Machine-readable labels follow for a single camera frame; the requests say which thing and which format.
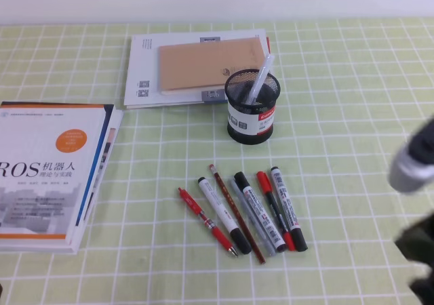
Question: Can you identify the clear translucent pen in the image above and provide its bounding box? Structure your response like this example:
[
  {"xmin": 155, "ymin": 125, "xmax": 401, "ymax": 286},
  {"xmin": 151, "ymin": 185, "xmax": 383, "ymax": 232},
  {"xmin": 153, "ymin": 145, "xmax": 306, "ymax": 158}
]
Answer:
[{"xmin": 245, "ymin": 54, "xmax": 275, "ymax": 105}]

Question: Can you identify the red gel pen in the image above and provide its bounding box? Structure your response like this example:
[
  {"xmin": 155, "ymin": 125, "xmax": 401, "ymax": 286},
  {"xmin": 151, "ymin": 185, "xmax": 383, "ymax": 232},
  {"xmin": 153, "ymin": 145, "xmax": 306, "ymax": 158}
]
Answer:
[{"xmin": 178, "ymin": 188, "xmax": 238, "ymax": 257}]

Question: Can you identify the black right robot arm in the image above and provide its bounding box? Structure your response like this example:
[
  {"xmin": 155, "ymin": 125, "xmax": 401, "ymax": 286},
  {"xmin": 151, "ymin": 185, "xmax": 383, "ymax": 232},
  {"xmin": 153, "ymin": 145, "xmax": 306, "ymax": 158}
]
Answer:
[{"xmin": 395, "ymin": 214, "xmax": 433, "ymax": 305}]

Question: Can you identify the black mesh pen holder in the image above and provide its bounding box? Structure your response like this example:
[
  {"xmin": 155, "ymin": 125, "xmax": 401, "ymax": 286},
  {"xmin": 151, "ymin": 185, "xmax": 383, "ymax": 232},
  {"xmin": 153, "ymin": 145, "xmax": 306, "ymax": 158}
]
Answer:
[{"xmin": 224, "ymin": 69, "xmax": 281, "ymax": 145}]

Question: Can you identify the red fine marker pen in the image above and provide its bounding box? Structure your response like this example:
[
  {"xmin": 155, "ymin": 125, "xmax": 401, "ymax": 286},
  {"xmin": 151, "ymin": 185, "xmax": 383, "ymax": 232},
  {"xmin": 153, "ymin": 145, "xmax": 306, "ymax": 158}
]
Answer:
[{"xmin": 256, "ymin": 171, "xmax": 296, "ymax": 251}]

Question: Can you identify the grey translucent pen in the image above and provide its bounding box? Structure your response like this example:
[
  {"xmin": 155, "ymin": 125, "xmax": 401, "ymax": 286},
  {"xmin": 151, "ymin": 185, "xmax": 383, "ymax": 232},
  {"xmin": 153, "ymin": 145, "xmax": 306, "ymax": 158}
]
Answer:
[{"xmin": 231, "ymin": 178, "xmax": 276, "ymax": 257}]

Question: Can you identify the dark red pencil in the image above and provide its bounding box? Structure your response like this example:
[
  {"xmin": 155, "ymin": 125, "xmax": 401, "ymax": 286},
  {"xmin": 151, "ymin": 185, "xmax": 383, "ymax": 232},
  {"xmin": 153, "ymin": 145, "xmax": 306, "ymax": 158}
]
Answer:
[{"xmin": 209, "ymin": 164, "xmax": 266, "ymax": 264}]

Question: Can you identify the tan kraft notebook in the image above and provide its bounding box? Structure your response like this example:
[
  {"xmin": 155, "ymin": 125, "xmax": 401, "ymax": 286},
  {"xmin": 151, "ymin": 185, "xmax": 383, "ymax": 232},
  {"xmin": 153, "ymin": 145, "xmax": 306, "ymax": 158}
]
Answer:
[{"xmin": 158, "ymin": 37, "xmax": 265, "ymax": 94}]

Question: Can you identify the white book under notebook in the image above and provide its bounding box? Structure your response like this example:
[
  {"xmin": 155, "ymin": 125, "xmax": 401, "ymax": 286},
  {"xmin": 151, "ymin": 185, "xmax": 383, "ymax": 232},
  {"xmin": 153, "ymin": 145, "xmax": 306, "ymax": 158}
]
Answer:
[{"xmin": 124, "ymin": 28, "xmax": 268, "ymax": 108}]

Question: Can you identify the white marker black cap left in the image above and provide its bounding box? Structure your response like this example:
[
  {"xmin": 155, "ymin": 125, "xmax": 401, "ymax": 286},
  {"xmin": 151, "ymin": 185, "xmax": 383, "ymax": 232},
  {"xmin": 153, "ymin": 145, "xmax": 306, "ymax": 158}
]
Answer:
[{"xmin": 198, "ymin": 177, "xmax": 252, "ymax": 254}]

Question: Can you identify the white marker black cap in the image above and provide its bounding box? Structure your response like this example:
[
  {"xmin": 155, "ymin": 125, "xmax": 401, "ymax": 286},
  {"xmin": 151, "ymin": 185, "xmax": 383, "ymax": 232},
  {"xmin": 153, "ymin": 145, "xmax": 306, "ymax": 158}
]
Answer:
[
  {"xmin": 198, "ymin": 177, "xmax": 252, "ymax": 254},
  {"xmin": 234, "ymin": 171, "xmax": 287, "ymax": 253}
]

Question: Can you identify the book under ROS textbook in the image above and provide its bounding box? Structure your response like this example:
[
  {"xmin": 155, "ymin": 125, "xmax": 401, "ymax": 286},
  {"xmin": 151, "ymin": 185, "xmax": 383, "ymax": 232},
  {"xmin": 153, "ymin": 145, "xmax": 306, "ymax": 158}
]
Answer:
[{"xmin": 0, "ymin": 109, "xmax": 124, "ymax": 254}]

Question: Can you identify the red book bottom of stack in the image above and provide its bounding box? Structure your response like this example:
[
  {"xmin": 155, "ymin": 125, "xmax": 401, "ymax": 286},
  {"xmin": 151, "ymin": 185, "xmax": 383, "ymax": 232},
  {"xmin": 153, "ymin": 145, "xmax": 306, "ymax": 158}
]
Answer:
[{"xmin": 267, "ymin": 36, "xmax": 271, "ymax": 54}]

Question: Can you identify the white marker black cap centre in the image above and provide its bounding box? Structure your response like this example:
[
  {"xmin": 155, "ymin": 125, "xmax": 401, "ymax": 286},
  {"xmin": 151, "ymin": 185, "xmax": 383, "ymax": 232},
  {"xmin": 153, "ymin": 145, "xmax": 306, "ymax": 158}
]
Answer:
[{"xmin": 234, "ymin": 171, "xmax": 287, "ymax": 253}]

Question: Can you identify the white marker with barcode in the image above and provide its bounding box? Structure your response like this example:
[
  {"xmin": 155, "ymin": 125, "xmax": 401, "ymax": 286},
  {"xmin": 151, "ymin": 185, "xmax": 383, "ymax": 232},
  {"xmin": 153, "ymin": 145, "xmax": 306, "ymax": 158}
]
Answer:
[{"xmin": 271, "ymin": 167, "xmax": 308, "ymax": 252}]

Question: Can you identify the ROS textbook white cover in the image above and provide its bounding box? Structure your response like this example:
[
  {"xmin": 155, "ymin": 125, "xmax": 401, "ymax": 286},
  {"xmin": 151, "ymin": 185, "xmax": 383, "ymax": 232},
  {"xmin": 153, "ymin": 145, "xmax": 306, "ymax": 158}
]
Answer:
[{"xmin": 0, "ymin": 101, "xmax": 115, "ymax": 245}]

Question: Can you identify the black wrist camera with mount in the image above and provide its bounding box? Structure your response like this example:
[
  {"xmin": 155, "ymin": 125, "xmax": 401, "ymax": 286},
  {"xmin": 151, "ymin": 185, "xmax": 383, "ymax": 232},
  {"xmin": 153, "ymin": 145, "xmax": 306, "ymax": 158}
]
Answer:
[{"xmin": 388, "ymin": 117, "xmax": 433, "ymax": 194}]

